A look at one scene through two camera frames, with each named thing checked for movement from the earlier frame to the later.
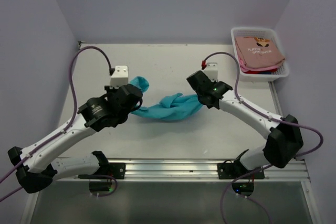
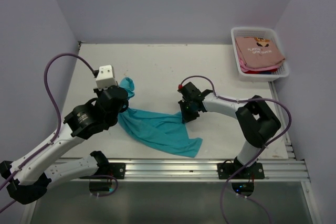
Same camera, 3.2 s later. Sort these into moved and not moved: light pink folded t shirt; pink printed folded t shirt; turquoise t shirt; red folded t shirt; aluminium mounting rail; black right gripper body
Moved: black right gripper body; turquoise t shirt
Not moved: aluminium mounting rail; pink printed folded t shirt; red folded t shirt; light pink folded t shirt
